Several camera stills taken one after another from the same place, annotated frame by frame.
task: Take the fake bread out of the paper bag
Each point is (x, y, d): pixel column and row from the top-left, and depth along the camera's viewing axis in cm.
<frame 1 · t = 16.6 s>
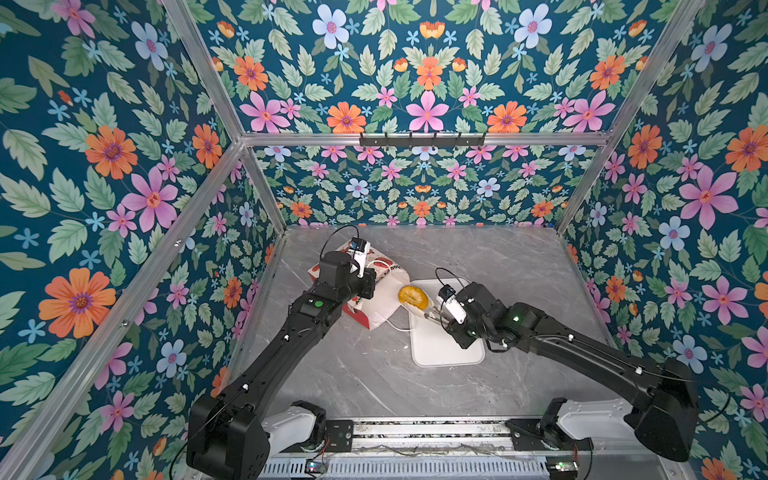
left hand: (377, 263, 78), fingers closed
right hand: (449, 323, 79), fingers open
red white paper bag: (385, 301, 94), point 6 cm above the table
white rectangular tray: (431, 352, 86), point 4 cm above the table
yellow fake bagel: (413, 295, 91), point 10 cm above the table

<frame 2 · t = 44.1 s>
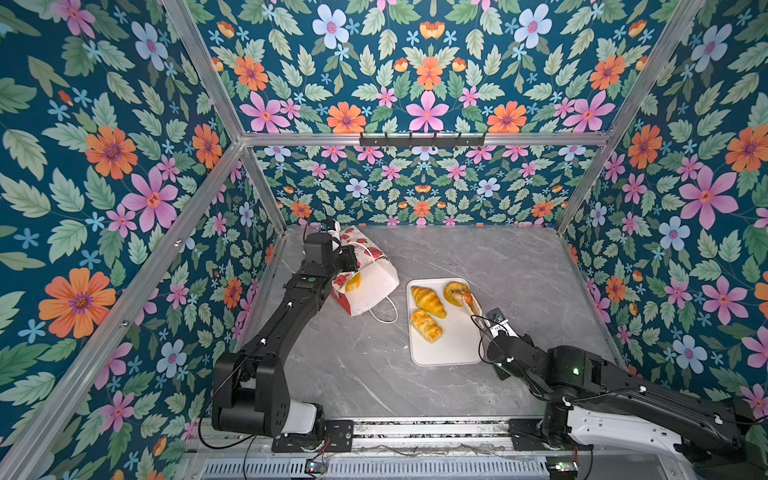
left hand: (355, 239, 83), fingers closed
right hand: (492, 345, 72), fingers open
red white paper bag: (378, 276, 105), point 2 cm above the table
yellow fake bagel: (454, 292, 97), point 5 cm above the table
orange brown fake bread: (469, 299, 86), point 14 cm above the table
yellow fake croissant: (427, 299, 97), point 4 cm above the table
the other named things where they were.

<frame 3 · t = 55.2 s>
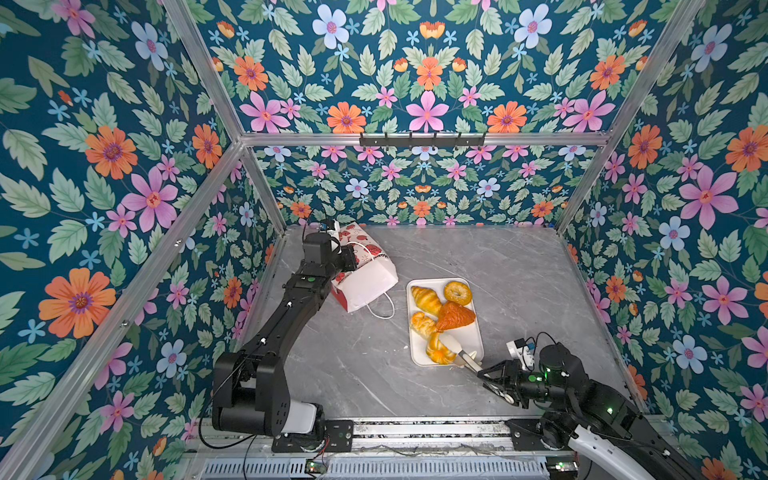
left hand: (354, 239, 83), fingers closed
right hand: (479, 381, 67), fingers open
orange brown fake bread: (452, 314, 90), point 7 cm above the table
yellow fluted fake cake: (438, 352, 83), point 7 cm above the table
metal tongs with cream tips: (462, 354, 76), point 14 cm above the table
the other named things where they were.

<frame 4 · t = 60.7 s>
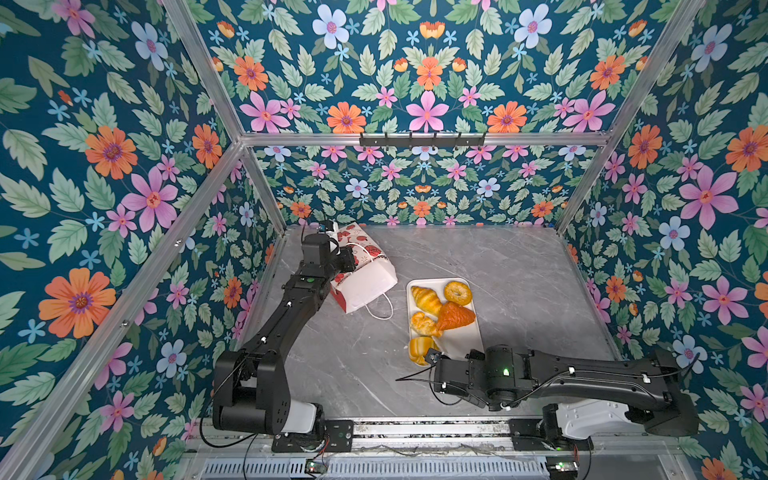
left hand: (353, 240, 84), fingers closed
right hand: (465, 373, 69), fingers open
yellow fluted fake cake: (419, 346, 83), point 8 cm above the table
